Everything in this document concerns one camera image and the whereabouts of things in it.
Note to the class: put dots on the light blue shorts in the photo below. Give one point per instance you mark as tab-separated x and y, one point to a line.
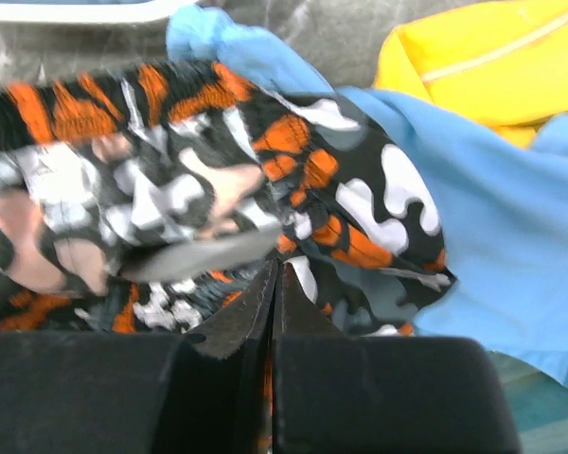
505	215

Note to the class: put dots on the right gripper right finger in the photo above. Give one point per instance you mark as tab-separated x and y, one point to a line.
337	394

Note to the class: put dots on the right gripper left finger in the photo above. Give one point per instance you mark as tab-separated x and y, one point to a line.
201	392

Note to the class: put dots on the white plastic basket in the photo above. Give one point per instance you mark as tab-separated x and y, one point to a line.
88	13

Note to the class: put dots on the yellow shorts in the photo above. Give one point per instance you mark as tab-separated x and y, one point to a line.
502	64

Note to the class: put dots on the camouflage patterned shorts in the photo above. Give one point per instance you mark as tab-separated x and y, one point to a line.
148	199

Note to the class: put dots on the teal shorts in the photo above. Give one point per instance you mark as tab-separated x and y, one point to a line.
538	403

